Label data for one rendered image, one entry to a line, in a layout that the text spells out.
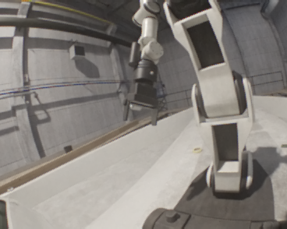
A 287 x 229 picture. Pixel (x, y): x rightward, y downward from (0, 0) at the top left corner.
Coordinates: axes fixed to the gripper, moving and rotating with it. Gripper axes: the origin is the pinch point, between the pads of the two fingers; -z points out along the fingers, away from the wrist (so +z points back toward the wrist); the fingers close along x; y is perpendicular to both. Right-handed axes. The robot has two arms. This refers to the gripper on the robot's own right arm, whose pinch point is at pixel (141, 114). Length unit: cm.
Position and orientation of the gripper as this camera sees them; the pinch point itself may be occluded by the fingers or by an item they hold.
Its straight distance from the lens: 44.3
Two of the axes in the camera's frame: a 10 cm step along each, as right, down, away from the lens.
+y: 5.2, -1.2, -8.4
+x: -8.5, -1.8, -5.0
